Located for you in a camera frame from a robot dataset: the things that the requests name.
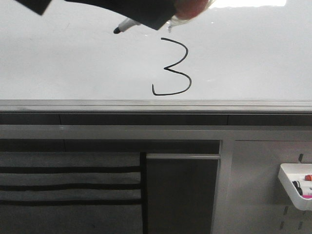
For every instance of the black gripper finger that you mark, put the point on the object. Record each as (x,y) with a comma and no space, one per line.
(151,13)
(37,6)

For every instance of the white whiteboard marker black tip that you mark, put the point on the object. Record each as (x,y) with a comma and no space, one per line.
(125,25)

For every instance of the white glossy whiteboard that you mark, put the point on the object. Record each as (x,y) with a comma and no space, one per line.
(233,51)

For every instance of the dark grey hanging panel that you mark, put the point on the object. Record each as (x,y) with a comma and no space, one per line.
(181,193)

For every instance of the grey slotted pegboard panel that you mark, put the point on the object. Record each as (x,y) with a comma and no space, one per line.
(257,202)

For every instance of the white plastic marker bin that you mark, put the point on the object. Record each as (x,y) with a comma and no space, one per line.
(290,172)

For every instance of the black capped marker in bin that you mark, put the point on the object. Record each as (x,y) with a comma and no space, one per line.
(296,184)

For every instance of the red capped marker in bin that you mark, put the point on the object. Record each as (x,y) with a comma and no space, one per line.
(308,177)

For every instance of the grey aluminium whiteboard tray rail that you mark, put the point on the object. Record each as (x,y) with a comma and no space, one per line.
(156,106)

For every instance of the grey metal stand frame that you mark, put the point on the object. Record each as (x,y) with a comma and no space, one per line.
(228,136)

